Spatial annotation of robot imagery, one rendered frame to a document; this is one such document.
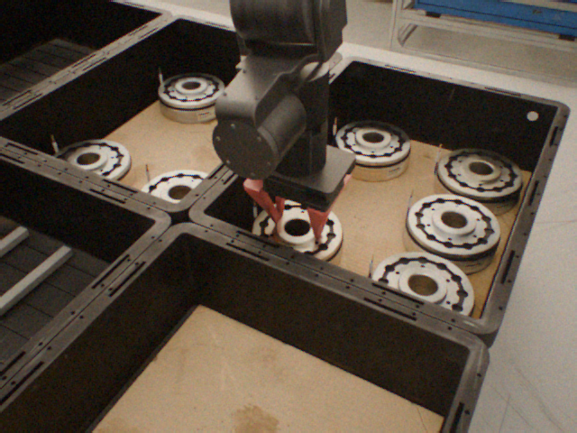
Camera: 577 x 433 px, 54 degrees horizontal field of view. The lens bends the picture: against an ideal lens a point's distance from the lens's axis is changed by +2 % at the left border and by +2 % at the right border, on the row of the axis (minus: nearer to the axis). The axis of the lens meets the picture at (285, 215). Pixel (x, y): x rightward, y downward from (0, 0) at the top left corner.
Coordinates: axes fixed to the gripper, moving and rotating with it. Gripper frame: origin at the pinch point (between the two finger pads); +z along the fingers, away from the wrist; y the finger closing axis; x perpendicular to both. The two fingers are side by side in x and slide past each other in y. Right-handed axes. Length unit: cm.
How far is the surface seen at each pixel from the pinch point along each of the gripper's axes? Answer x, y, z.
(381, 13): 263, -79, 106
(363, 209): 9.9, 4.2, 5.0
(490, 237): 8.6, 19.2, 1.6
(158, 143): 9.6, -27.5, 5.2
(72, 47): 27, -60, 7
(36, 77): 16, -58, 6
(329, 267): -9.2, 7.7, -6.4
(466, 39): 250, -27, 105
